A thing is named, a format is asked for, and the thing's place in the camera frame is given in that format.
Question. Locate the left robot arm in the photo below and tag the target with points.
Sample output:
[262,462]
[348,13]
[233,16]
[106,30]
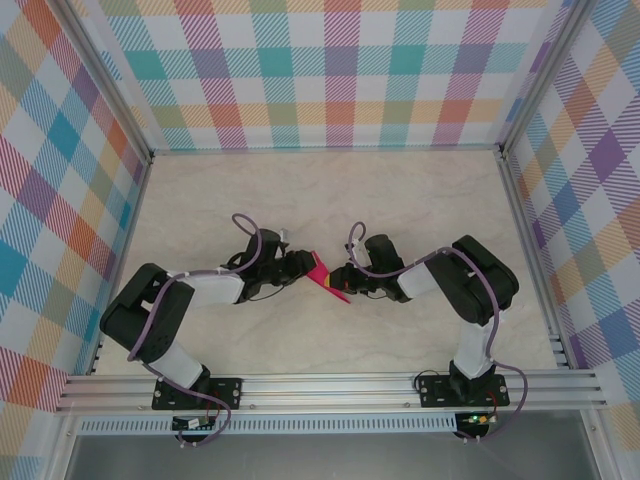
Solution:
[215,291]

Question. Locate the grey metal sheet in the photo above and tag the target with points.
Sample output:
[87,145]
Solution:
[325,460]

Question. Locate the slotted aluminium side bracket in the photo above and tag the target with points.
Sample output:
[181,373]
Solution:
[559,352]
[96,357]

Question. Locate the wide aluminium mounting rail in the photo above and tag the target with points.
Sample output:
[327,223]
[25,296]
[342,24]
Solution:
[325,392]

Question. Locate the aluminium side rail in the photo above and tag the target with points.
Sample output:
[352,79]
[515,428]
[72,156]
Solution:
[522,210]
[134,210]

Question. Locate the pink paper sheet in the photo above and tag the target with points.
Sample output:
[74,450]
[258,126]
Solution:
[317,270]

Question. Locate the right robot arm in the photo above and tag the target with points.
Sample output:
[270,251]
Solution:
[417,280]

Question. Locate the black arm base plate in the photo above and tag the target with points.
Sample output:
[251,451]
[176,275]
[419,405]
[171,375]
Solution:
[432,390]
[230,392]

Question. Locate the aluminium frame post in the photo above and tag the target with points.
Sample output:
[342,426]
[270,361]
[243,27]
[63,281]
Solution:
[536,75]
[111,75]

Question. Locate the small circuit board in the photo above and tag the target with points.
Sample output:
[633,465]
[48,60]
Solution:
[477,419]
[192,424]

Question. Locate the long aluminium frame rail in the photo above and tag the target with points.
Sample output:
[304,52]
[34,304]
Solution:
[325,149]

